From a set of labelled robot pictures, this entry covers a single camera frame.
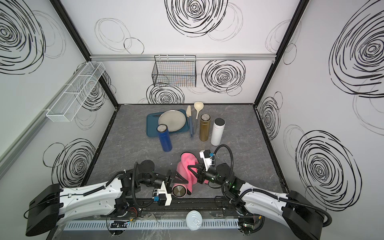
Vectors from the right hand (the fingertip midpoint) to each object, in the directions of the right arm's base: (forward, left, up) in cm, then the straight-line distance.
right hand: (188, 170), depth 71 cm
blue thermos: (+19, +15, -1) cm, 24 cm away
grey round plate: (+42, +13, -13) cm, 46 cm away
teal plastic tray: (+40, +31, -16) cm, 53 cm away
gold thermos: (+26, -8, +1) cm, 27 cm away
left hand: (-7, +1, +3) cm, 8 cm away
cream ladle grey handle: (+55, -4, -12) cm, 57 cm away
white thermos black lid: (+23, -16, +6) cm, 28 cm away
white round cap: (-19, -3, -9) cm, 21 cm away
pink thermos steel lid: (-11, +3, +5) cm, 12 cm away
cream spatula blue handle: (+48, +3, -12) cm, 50 cm away
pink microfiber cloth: (+5, +1, +1) cm, 5 cm away
